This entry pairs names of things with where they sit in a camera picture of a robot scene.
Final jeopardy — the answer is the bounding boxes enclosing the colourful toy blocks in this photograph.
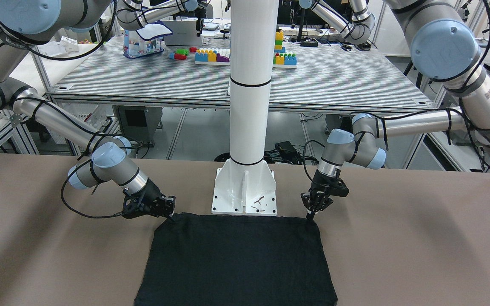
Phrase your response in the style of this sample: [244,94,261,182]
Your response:
[168,30,298,68]

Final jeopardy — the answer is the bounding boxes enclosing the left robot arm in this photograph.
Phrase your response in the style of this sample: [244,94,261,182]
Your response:
[301,0,490,220]

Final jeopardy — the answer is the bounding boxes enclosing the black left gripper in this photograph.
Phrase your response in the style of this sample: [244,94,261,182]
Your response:
[301,170,349,221]

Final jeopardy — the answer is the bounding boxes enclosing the black printed t-shirt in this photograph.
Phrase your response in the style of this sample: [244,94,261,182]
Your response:
[134,213,338,306]

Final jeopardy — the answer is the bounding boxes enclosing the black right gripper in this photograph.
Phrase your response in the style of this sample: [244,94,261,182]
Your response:
[121,179,176,223]

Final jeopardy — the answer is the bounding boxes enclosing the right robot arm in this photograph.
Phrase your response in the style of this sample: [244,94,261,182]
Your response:
[0,0,175,219]

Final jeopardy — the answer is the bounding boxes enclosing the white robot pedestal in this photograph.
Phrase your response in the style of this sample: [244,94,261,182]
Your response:
[211,0,278,216]

